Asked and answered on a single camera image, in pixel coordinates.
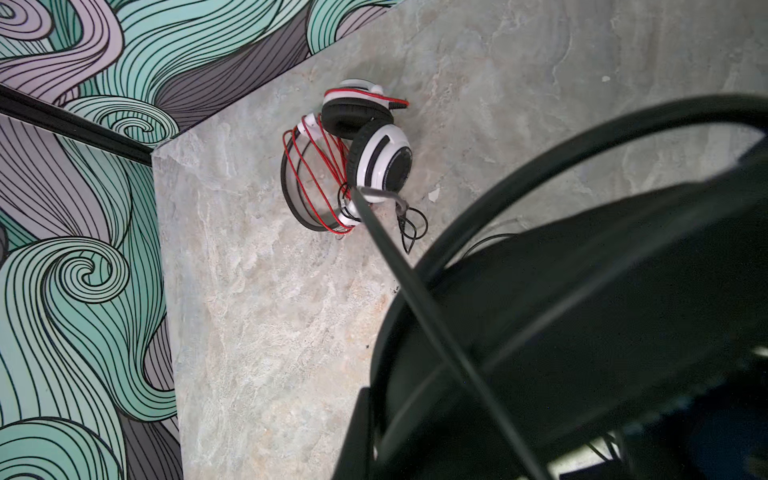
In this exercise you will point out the black blue headphones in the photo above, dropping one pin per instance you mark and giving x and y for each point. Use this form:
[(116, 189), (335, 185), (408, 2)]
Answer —
[(639, 322)]

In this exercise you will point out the white black headphones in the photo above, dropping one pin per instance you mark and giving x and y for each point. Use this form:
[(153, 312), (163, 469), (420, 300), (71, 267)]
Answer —
[(351, 143)]

